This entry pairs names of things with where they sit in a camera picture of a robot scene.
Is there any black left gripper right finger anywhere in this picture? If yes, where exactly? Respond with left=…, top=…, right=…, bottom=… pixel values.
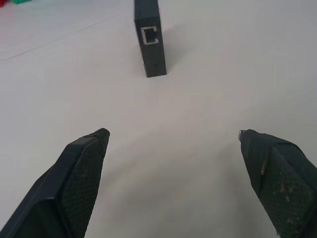
left=238, top=128, right=317, bottom=238

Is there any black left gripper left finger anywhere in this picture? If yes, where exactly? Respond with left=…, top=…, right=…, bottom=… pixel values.
left=0, top=127, right=110, bottom=238

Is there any small black box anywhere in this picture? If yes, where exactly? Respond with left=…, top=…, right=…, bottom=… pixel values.
left=134, top=0, right=167, bottom=78

